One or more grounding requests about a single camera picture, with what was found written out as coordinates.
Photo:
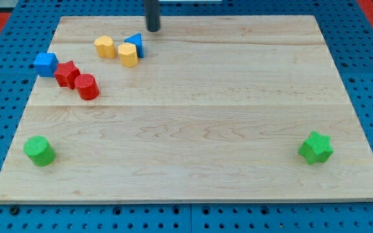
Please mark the yellow hexagon block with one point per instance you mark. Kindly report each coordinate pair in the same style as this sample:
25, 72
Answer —
128, 54

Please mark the wooden board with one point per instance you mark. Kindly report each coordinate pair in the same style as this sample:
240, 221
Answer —
215, 112

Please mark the blue triangle block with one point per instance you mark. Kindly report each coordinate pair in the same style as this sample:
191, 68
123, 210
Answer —
137, 41

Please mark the red cylinder block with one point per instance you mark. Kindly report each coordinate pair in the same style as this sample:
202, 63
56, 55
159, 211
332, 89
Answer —
87, 86

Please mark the yellow heart block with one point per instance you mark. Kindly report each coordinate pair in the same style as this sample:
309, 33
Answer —
105, 48

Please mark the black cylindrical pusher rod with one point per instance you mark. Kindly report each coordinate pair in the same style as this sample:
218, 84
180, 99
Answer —
152, 15

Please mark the red star block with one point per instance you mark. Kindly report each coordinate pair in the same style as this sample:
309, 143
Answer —
66, 74

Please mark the green star block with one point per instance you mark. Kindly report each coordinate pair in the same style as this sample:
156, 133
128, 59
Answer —
316, 148

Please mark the blue cube block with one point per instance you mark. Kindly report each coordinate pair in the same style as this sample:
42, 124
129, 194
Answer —
45, 64

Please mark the green cylinder block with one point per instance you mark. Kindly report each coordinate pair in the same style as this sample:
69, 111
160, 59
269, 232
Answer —
39, 150

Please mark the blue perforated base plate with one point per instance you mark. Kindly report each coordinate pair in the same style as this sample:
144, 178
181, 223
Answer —
349, 35

